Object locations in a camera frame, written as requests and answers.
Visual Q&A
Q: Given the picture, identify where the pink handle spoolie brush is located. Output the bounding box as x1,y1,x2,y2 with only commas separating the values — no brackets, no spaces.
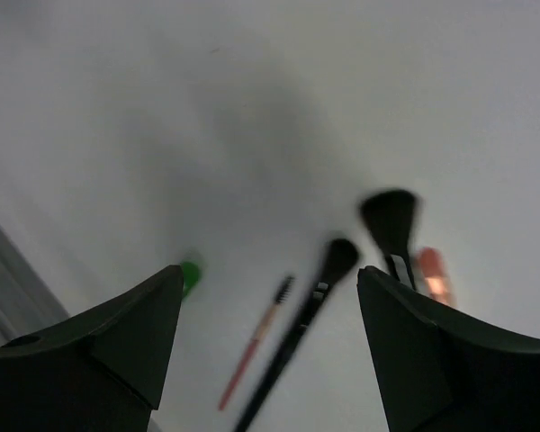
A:
218,274,294,411

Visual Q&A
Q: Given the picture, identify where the black brush pink handle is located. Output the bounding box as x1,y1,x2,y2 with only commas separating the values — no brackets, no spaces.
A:
234,238,361,432

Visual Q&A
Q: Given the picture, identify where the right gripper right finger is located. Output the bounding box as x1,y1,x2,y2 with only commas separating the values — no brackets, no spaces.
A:
357,266,540,431

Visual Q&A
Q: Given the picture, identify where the aluminium rail frame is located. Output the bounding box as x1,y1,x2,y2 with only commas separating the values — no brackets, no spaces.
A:
0,227,69,346

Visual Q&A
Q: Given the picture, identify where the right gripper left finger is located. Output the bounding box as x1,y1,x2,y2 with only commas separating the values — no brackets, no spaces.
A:
0,265,184,431

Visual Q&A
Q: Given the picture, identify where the green tube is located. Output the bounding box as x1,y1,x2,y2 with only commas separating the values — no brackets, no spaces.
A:
180,261,203,300

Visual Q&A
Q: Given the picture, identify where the large black makeup brush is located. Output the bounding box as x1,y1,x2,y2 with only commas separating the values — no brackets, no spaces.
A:
358,188,419,292

